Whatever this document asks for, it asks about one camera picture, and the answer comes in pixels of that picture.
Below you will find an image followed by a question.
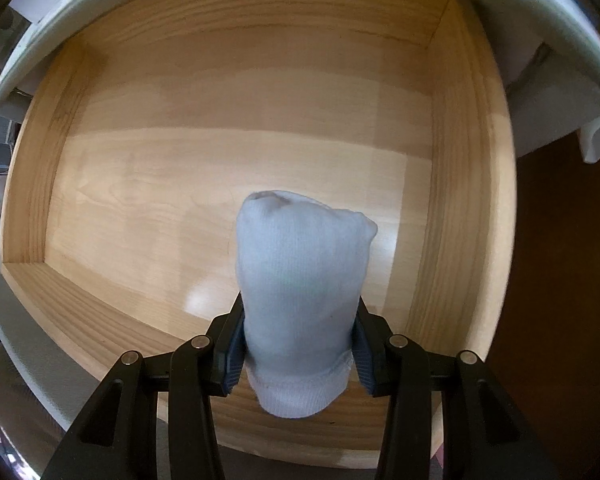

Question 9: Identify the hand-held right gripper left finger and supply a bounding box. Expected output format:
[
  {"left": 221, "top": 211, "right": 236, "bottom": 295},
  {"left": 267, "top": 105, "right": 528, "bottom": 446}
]
[{"left": 40, "top": 291, "right": 248, "bottom": 480}]

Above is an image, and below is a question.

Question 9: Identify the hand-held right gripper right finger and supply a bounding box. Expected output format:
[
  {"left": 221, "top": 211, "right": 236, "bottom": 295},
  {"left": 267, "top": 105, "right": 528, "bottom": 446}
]
[{"left": 352, "top": 297, "right": 556, "bottom": 480}]

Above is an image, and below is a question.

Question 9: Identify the pale blue ribbed underwear roll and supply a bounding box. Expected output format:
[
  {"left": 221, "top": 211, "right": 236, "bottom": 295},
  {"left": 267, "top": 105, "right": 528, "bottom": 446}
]
[{"left": 235, "top": 189, "right": 379, "bottom": 419}]

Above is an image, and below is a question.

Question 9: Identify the grey drawer cabinet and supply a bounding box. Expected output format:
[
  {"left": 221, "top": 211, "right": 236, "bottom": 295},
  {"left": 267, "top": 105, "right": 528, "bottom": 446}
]
[{"left": 0, "top": 0, "right": 600, "bottom": 161}]

